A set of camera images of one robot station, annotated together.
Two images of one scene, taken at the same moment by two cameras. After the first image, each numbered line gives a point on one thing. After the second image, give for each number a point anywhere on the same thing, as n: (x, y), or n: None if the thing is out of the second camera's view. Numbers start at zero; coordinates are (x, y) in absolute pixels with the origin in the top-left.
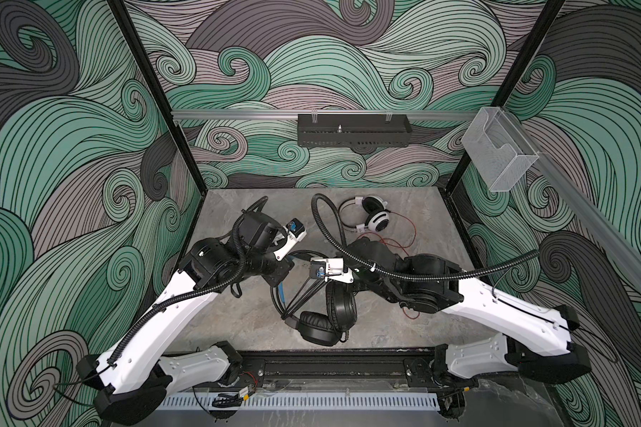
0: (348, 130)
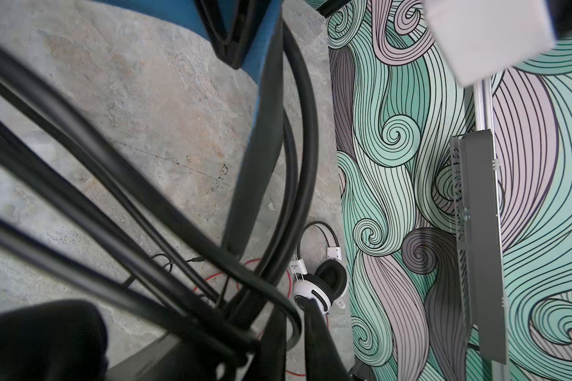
0: (474, 168)
